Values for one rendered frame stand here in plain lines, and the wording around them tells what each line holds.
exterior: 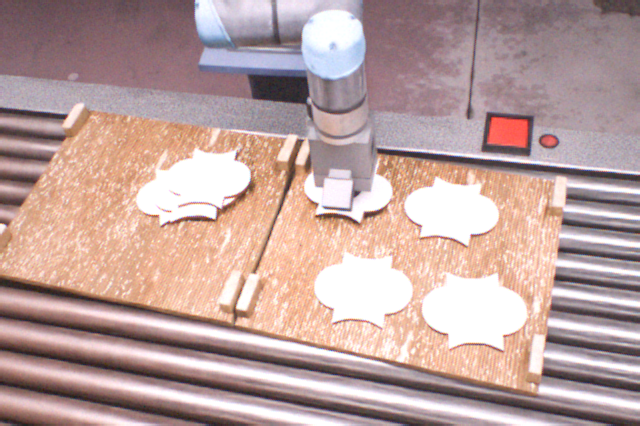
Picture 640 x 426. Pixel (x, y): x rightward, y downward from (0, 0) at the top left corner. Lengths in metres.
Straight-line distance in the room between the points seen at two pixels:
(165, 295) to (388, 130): 0.46
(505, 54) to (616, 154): 1.59
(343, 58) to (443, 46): 1.94
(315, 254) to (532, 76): 1.77
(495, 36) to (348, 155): 1.90
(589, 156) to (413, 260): 0.35
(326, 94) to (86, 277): 0.46
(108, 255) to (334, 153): 0.38
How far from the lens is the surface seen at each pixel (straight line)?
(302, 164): 1.16
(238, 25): 1.01
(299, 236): 1.11
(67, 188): 1.28
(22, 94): 1.52
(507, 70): 2.75
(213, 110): 1.35
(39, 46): 3.23
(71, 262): 1.18
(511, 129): 1.25
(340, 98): 0.95
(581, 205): 1.18
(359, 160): 1.03
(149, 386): 1.05
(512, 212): 1.14
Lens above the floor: 1.83
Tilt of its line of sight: 53 degrees down
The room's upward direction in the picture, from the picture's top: 9 degrees counter-clockwise
